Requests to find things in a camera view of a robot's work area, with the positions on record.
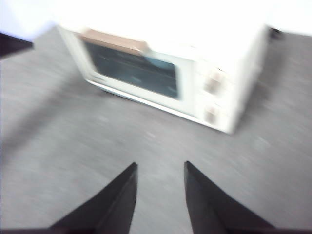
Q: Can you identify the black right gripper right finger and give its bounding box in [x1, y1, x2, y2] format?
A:
[184, 160, 276, 234]

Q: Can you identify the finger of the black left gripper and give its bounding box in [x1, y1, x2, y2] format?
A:
[0, 32, 34, 60]

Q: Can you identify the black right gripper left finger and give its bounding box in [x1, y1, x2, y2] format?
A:
[48, 162, 138, 234]

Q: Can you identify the glass oven door with handle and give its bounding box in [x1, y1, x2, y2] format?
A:
[76, 27, 195, 117]

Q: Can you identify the small beige oven knob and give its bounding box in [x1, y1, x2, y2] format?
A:
[203, 105, 220, 123]

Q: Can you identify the large beige oven knob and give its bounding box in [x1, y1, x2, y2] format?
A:
[203, 69, 225, 95]

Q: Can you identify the cream toaster oven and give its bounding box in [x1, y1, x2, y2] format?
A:
[57, 22, 269, 135]

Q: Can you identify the black oven power cable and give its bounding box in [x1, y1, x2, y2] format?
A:
[269, 27, 284, 41]

